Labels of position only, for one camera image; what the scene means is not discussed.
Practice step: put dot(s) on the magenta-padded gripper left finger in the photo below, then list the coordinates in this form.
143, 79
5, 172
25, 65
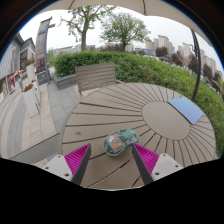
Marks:
61, 166

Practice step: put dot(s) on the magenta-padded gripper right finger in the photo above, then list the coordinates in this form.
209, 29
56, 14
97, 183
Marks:
163, 165

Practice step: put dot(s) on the blue mouse pad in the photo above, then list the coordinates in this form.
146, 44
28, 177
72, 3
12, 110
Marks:
186, 109

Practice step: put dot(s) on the white planter with flowers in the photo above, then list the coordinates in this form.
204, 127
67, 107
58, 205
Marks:
30, 100
30, 70

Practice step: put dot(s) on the green hedge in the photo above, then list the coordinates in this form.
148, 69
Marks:
150, 70

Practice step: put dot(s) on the brown slatted chair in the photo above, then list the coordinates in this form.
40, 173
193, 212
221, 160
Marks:
95, 76

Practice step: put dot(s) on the curved black parasol pole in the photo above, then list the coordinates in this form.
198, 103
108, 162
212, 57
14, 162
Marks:
199, 73

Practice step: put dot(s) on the grey shopfront building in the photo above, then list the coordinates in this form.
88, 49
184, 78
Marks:
13, 63

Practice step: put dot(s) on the tall grey sign pillar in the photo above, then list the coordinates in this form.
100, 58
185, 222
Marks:
41, 46

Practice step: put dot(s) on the distant apartment blocks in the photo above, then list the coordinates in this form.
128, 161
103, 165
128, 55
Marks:
163, 42

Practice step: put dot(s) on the thin-trunked sparse tree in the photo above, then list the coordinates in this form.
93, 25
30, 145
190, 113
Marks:
83, 30

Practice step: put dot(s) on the round bushy tree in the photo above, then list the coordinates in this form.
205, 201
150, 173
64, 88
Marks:
124, 28

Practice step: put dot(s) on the beige parasol canopy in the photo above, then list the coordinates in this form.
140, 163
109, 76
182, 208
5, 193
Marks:
133, 4

